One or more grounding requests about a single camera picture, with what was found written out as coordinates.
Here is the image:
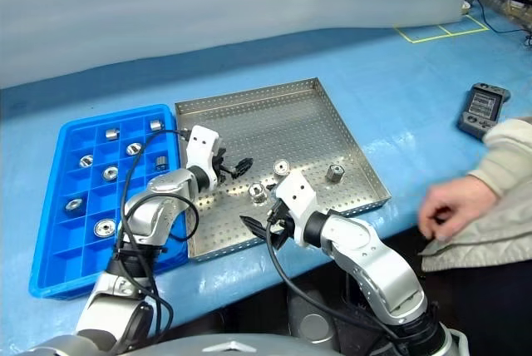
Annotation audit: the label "black floor cable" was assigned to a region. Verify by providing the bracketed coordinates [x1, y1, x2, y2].
[472, 0, 532, 47]

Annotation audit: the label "person's dark trousers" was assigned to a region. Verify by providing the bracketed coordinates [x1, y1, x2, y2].
[421, 254, 532, 356]

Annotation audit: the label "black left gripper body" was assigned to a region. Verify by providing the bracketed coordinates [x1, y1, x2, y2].
[209, 146, 234, 185]

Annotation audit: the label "perforated steel tray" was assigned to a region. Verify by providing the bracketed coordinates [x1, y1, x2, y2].
[174, 77, 392, 263]

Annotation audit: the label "blue plastic compartment tray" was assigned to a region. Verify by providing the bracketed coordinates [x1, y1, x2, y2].
[27, 103, 190, 300]

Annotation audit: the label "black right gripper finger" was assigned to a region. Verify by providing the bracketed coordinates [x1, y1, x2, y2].
[271, 226, 293, 251]
[239, 215, 272, 242]

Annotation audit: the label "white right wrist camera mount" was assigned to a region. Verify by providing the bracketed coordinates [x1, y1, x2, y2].
[274, 170, 318, 246]

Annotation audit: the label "dark grey handheld controller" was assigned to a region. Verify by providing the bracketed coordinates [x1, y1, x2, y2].
[456, 82, 512, 141]

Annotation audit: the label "grey robot torso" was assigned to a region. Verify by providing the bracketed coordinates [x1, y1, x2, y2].
[22, 332, 377, 356]

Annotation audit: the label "grey rounded base under table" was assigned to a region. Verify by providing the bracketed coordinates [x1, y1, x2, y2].
[285, 279, 348, 351]

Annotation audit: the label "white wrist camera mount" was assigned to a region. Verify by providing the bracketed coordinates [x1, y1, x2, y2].
[274, 170, 318, 246]
[184, 125, 220, 191]

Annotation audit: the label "white backdrop sheet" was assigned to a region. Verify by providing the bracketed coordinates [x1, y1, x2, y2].
[0, 0, 480, 91]

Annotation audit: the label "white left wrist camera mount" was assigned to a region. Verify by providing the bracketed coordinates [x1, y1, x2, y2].
[184, 125, 220, 191]

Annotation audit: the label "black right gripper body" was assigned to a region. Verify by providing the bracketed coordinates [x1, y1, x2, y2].
[265, 200, 293, 235]

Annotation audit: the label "beige jacket sleeve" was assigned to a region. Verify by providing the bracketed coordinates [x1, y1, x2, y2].
[420, 116, 532, 274]

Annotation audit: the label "person's bare hand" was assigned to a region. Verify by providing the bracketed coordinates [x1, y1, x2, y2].
[417, 175, 500, 243]

